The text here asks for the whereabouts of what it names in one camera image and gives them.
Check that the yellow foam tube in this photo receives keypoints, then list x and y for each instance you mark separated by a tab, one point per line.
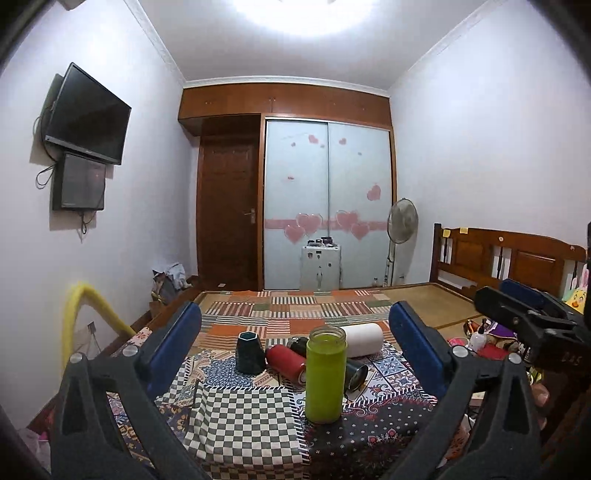
83	300

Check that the black cup with steel rim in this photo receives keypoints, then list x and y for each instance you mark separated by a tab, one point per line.
356	376

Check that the dark green hexagonal cup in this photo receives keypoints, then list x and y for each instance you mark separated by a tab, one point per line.
251	353

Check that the woven bamboo mat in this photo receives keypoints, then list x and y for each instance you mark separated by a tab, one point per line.
425	297

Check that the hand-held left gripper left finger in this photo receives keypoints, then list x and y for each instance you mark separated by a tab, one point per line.
173	346

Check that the green checked cloth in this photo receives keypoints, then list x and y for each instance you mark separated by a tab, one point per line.
244	424

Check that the small wall-mounted monitor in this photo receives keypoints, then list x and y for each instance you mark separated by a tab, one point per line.
81	182

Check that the wall socket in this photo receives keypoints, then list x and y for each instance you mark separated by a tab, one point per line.
91	327

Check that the standing fan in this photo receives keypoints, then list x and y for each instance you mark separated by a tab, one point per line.
402	219

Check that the wooden bed headboard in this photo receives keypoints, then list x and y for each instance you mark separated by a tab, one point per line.
508	258

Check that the brown wooden door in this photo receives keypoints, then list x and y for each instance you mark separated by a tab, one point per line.
228	212

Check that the red cup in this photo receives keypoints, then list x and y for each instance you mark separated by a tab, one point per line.
284	361

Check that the tall green cup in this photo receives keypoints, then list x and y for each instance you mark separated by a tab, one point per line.
325	376

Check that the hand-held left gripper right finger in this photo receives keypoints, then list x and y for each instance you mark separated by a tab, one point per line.
415	344

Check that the small white cabinet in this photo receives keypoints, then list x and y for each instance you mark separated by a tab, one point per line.
321	270

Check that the wall-mounted black television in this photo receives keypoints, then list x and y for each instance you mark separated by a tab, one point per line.
87	115

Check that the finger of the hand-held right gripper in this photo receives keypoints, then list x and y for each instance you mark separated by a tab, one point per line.
508	307
526	290

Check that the patchwork blanket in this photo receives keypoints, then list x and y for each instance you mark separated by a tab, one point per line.
286	309

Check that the wooden wardrobe with heart stickers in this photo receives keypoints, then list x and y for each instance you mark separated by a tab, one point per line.
323	161

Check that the yellow plush toy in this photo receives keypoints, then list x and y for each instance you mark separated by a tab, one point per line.
577	299

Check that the white plastic bottle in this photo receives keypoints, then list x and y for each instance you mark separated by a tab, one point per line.
475	340

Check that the ceiling lamp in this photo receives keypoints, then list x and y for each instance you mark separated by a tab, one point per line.
302	14

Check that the white cup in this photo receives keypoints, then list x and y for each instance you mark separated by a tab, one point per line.
367	339

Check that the small black cup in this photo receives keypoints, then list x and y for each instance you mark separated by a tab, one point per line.
299	345

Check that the pile of clothes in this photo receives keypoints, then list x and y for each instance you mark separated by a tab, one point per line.
171	279

